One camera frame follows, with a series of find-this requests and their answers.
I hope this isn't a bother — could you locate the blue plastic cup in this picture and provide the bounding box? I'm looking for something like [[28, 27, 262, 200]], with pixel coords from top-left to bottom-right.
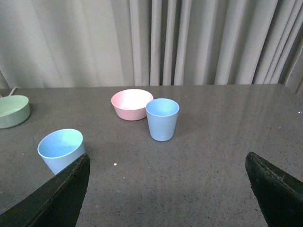
[[37, 129, 85, 175], [145, 98, 179, 141]]

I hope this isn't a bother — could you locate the grey pleated curtain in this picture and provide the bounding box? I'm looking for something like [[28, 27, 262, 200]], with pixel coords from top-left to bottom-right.
[[0, 0, 303, 94]]

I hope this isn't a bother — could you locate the pink plastic bowl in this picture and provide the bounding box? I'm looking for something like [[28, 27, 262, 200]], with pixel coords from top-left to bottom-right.
[[111, 89, 153, 121]]

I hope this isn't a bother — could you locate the white power cable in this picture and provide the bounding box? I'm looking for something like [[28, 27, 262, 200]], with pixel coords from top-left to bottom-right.
[[0, 86, 21, 98]]

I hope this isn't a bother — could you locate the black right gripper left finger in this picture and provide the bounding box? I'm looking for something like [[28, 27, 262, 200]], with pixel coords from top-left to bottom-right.
[[0, 154, 90, 227]]

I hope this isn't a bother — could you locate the green plastic bowl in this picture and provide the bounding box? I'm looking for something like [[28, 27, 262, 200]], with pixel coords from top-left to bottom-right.
[[0, 95, 30, 129]]

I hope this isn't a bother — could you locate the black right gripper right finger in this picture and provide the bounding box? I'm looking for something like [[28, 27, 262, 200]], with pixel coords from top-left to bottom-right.
[[245, 152, 303, 227]]

